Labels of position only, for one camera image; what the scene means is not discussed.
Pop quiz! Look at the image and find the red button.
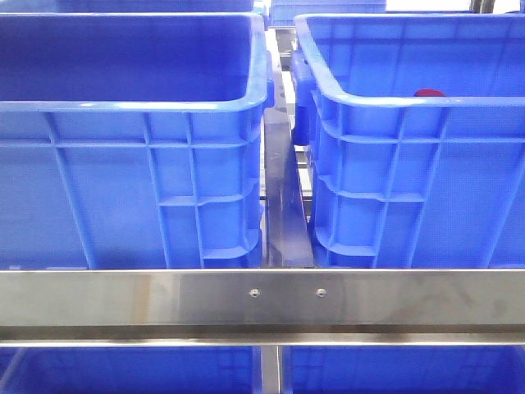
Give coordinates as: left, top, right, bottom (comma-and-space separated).
413, 88, 446, 98

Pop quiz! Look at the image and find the steel divider bar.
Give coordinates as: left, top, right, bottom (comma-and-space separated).
263, 69, 315, 268

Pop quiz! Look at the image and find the large blue crate left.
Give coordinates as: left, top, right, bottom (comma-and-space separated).
1, 12, 273, 270

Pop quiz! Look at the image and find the large blue crate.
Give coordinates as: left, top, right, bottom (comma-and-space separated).
292, 14, 524, 268
1, 12, 273, 270

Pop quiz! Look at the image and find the large blue crate right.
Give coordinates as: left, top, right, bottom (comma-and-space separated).
292, 14, 524, 268

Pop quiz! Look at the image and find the lower right blue crate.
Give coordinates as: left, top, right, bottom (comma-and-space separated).
284, 346, 524, 393

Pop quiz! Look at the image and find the lower left blue crate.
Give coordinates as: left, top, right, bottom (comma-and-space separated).
1, 347, 262, 393

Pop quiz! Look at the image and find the rear right blue crate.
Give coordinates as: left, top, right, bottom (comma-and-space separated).
269, 0, 386, 27

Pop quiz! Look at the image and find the rear left blue crate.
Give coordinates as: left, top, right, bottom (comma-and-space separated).
1, 0, 268, 15

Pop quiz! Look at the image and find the stainless steel shelf rail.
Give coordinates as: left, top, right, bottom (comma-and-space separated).
1, 268, 524, 347

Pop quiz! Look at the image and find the steel vertical post below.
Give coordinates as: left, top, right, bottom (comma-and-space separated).
261, 346, 284, 394

